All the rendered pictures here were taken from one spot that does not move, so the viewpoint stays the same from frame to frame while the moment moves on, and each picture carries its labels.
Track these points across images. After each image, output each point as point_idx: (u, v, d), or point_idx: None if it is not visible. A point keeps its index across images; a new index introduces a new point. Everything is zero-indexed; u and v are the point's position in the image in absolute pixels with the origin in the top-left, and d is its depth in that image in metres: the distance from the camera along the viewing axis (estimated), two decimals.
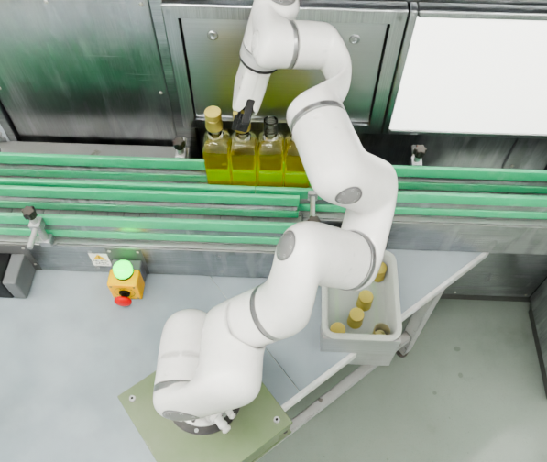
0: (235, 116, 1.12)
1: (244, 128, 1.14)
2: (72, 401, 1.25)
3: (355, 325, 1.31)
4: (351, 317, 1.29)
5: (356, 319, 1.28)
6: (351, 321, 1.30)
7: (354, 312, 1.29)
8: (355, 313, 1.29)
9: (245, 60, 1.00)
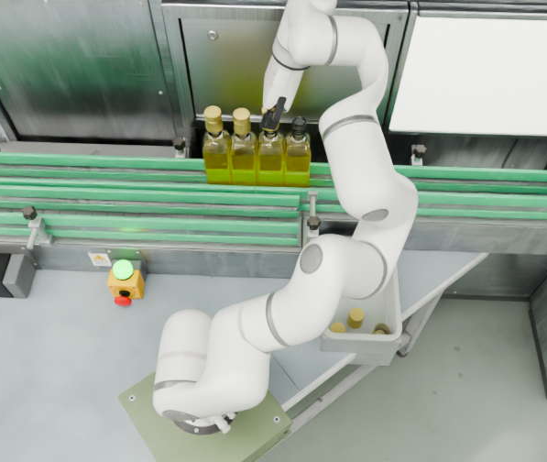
0: (265, 114, 1.10)
1: (273, 126, 1.12)
2: (72, 401, 1.25)
3: (355, 325, 1.31)
4: (351, 317, 1.29)
5: (356, 319, 1.28)
6: (351, 321, 1.30)
7: (354, 312, 1.29)
8: (355, 313, 1.29)
9: (278, 57, 0.98)
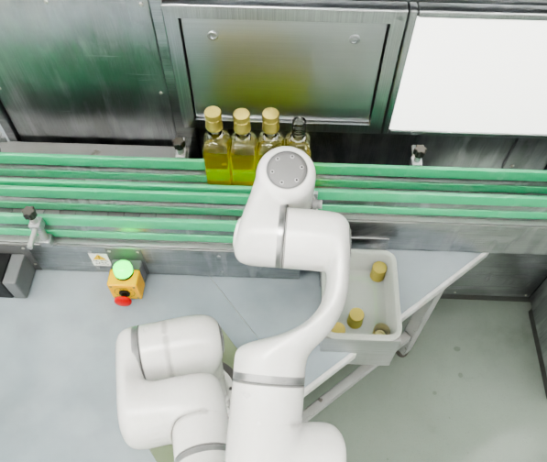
0: None
1: None
2: (72, 401, 1.25)
3: (355, 325, 1.31)
4: (351, 317, 1.29)
5: (356, 319, 1.28)
6: (351, 321, 1.30)
7: (354, 312, 1.29)
8: (355, 313, 1.29)
9: None
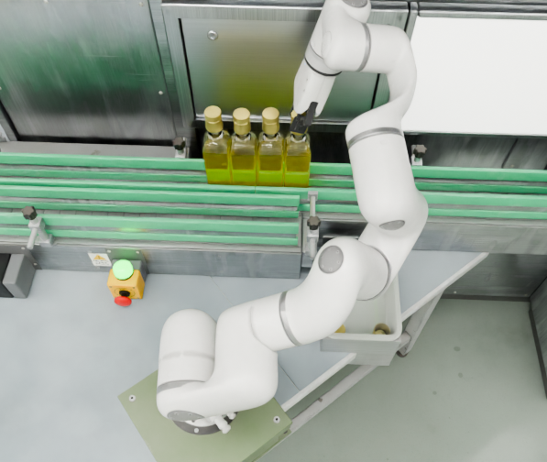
0: (295, 118, 1.12)
1: (302, 130, 1.14)
2: (72, 401, 1.25)
3: None
4: None
5: (306, 114, 1.15)
6: None
7: (297, 115, 1.14)
8: None
9: (311, 63, 1.00)
